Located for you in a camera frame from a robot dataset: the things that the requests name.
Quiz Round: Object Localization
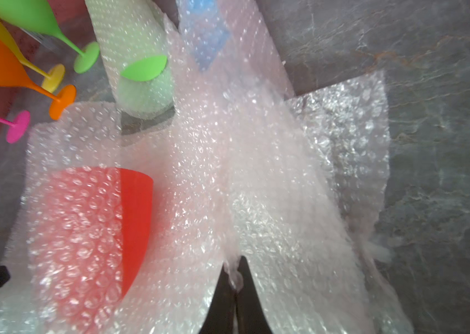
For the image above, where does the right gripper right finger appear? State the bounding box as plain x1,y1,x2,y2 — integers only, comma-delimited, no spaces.
236,256,273,334

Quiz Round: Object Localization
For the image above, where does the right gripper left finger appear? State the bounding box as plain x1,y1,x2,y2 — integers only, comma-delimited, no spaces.
198,267,236,334

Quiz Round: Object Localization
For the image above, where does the red glass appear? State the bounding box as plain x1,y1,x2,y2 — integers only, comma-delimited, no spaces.
29,166,154,333

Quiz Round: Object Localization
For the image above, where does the clear bubble wrap sheet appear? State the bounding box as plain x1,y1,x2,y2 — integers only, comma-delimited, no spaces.
0,26,413,333
287,70,390,237

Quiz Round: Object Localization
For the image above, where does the pink glass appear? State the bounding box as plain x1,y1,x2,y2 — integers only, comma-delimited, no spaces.
0,110,31,143

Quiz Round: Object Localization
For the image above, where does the yellow glass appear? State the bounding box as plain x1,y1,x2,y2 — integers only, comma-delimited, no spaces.
0,22,65,93

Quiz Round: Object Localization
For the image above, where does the bright green wine glass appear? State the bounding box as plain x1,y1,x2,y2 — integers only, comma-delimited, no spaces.
0,0,100,74

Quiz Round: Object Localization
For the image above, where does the blue glass in bubble wrap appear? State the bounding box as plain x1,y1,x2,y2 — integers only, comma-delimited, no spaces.
176,1,294,100

